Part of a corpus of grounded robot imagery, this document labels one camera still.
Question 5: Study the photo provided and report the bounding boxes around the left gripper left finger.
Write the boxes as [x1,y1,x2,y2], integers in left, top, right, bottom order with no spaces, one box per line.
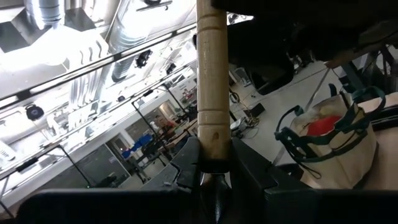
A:
[17,136,202,224]

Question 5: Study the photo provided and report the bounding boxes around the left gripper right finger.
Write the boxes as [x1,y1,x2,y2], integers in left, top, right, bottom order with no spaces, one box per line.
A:
[230,138,398,224]

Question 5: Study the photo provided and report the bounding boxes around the wide trowel wooden handle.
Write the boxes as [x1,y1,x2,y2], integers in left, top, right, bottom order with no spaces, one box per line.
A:
[195,0,233,224]

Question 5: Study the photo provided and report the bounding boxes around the beige green gardening bag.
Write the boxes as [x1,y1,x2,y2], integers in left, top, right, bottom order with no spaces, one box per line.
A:
[274,83,387,190]

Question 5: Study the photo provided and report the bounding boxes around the red garden glove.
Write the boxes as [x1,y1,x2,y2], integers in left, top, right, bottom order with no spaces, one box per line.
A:
[306,114,343,137]

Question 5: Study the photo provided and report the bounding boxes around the blue storage bins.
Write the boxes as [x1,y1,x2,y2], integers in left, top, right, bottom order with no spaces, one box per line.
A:
[121,133,153,159]

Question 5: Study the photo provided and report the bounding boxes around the black desk frame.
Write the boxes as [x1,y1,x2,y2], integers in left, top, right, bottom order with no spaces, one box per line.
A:
[325,43,398,94]

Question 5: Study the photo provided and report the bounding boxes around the black aluminium table frame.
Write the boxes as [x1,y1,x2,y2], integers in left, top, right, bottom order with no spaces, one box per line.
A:
[369,105,398,131]

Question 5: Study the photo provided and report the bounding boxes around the black ceiling camera cluster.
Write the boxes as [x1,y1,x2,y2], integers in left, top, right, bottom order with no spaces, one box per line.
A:
[135,49,153,68]

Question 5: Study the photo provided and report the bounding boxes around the round black ceiling camera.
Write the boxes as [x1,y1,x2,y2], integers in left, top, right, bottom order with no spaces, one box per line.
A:
[24,104,45,121]

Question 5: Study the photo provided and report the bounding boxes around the silver ceiling air duct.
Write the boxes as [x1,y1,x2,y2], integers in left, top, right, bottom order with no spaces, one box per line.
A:
[24,0,144,82]

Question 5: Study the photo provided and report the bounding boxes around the black overhead rig frame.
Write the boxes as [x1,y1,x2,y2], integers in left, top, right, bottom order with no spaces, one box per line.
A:
[0,23,203,218]

